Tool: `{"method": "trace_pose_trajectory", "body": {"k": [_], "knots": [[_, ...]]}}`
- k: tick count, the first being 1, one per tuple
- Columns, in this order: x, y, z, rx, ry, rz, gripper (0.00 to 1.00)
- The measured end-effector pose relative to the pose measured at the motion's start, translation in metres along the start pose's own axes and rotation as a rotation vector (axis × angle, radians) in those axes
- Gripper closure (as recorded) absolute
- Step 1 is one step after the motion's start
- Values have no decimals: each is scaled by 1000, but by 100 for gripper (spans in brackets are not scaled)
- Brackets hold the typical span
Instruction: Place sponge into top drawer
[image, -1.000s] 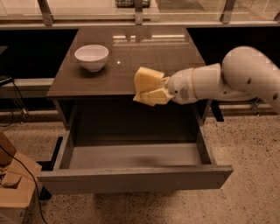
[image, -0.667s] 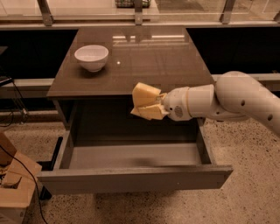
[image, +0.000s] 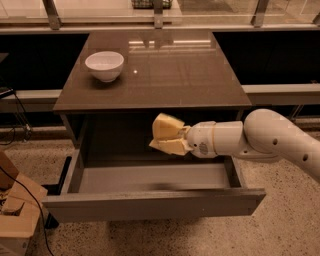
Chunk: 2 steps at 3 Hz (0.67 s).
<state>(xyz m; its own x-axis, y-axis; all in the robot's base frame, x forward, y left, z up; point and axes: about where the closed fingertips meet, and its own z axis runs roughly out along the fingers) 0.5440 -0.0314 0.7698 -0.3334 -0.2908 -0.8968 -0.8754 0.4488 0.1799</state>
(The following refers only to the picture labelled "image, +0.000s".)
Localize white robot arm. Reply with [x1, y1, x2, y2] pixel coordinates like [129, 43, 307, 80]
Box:
[150, 109, 320, 182]

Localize white ceramic bowl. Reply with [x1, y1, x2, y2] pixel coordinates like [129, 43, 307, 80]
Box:
[85, 51, 124, 82]

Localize metal railing post right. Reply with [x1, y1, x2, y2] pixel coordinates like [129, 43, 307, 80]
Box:
[251, 0, 269, 28]

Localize grey cabinet with glossy top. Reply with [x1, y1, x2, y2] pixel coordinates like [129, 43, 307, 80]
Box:
[52, 29, 253, 150]

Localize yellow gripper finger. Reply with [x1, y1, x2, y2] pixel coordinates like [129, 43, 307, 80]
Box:
[149, 138, 193, 156]
[152, 113, 191, 140]

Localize black cabinet foot left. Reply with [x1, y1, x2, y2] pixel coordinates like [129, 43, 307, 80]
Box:
[41, 155, 73, 230]

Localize metal railing post left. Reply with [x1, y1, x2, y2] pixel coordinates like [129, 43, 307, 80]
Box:
[42, 0, 61, 30]

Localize open grey top drawer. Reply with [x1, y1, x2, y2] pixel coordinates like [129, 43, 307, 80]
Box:
[41, 112, 267, 224]

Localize wire basket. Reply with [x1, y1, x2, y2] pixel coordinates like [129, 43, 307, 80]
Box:
[131, 0, 173, 9]

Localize black cable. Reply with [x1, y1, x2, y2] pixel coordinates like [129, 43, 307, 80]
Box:
[0, 164, 55, 256]

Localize metal railing post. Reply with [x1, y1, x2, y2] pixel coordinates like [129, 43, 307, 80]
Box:
[251, 0, 269, 28]
[153, 0, 163, 29]
[42, 0, 61, 30]

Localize metal railing post middle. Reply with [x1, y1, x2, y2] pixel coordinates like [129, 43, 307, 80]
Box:
[153, 0, 163, 29]

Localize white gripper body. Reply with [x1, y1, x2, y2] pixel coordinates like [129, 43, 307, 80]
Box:
[187, 121, 217, 158]

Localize cardboard box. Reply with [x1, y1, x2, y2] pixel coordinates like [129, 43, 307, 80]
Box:
[0, 151, 47, 256]

